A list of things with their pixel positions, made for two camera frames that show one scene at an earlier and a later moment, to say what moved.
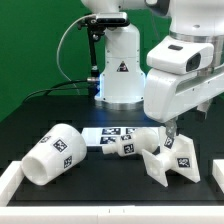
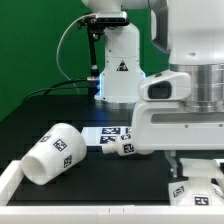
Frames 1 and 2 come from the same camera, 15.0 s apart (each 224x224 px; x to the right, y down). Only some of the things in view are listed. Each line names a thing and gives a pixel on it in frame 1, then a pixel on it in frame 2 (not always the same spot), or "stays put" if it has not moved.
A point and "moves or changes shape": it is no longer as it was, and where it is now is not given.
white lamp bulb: [144, 139] stays put
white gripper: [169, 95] to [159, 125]
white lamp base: [178, 155] moves or changes shape
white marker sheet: [100, 136] stays put
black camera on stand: [96, 26] stays put
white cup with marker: [59, 150] stays put
